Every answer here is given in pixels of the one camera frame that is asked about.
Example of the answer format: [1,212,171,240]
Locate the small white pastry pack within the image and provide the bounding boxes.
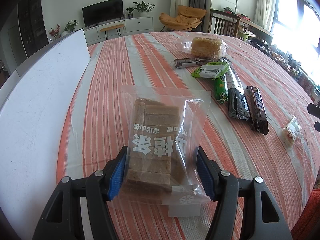
[280,115,302,147]

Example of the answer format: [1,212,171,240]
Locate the brown chocolate bar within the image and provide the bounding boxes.
[245,86,269,135]

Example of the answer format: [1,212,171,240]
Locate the long black snack pack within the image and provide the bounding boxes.
[220,57,250,121]

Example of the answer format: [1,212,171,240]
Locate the green tube snack pack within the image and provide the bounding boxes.
[213,75,228,105]

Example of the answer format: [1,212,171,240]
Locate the green white snack packet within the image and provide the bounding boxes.
[191,62,229,80]

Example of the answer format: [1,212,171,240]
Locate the bread loaf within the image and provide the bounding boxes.
[178,36,228,60]

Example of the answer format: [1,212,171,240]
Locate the clear bag of brown bars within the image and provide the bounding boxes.
[120,85,211,217]

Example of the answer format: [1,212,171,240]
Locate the brown hawthorn roll pack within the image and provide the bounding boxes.
[173,58,212,69]

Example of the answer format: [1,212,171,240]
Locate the striped orange tablecloth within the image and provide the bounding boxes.
[56,32,319,233]

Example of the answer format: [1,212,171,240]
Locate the wooden side table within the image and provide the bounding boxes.
[240,17,273,45]

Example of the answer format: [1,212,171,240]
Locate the white sheer curtain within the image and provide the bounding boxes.
[253,0,274,30]

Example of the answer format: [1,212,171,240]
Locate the white cardboard box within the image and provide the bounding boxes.
[1,29,91,239]

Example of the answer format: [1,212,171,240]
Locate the dark wooden chair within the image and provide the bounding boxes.
[208,9,241,37]

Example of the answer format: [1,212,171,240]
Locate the orange lounge chair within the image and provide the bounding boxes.
[159,5,207,31]

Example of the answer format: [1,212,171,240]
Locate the red flower vase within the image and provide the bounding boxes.
[49,24,60,40]

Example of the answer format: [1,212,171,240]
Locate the white tv cabinet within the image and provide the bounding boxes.
[84,16,153,45]

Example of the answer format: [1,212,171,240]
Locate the green plant in vase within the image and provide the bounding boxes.
[64,20,79,33]

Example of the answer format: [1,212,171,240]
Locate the large green potted plant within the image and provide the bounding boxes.
[134,1,156,17]

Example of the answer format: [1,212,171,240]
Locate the small wooden bench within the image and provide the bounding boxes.
[99,24,125,40]

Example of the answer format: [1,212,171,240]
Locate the small dark potted plant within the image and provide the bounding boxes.
[126,7,134,18]

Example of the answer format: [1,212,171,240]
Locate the black glass display cabinet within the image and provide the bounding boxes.
[17,0,49,57]

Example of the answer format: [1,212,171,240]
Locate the black flat television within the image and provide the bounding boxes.
[82,0,124,27]

